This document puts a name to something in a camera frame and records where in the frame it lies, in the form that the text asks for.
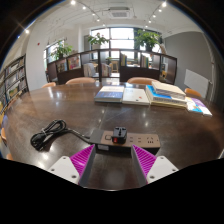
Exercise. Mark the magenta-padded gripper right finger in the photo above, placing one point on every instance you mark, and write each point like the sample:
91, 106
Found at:
163, 166

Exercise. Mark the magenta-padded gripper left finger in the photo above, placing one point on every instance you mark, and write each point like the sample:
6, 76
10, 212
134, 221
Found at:
63, 166

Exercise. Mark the black charger block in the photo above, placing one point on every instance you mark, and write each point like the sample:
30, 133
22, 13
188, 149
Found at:
119, 135

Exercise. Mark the dark grey power strip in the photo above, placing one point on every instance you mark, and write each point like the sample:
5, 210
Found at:
146, 140

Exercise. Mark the light blue book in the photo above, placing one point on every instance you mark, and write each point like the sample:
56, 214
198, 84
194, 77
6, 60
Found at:
160, 98

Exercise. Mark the white book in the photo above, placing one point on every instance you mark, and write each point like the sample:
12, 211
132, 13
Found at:
136, 96

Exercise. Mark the dark blue book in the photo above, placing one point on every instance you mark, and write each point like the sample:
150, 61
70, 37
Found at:
109, 94

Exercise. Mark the orange chairs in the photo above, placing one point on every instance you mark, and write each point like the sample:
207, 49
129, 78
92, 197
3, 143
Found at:
80, 80

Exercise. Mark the dark divider shelf unit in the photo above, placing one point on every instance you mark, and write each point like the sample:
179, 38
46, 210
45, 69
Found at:
136, 73

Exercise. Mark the bushy potted plant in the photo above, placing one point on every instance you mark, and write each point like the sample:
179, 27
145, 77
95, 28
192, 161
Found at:
61, 50

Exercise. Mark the large potted plant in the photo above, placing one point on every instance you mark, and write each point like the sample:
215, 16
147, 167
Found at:
147, 39

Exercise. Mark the small potted plant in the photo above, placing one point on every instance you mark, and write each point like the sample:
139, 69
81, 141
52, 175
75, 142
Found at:
97, 40

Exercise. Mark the ceiling air conditioner unit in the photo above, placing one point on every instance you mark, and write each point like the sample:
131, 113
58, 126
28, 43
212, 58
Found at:
119, 12

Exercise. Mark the ceiling spot lights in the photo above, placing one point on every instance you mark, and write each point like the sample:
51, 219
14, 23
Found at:
73, 2

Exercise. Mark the large white wall radiator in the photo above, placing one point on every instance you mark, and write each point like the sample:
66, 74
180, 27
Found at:
196, 82

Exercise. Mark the tall wall bookshelf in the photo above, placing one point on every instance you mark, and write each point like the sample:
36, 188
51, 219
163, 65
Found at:
13, 80

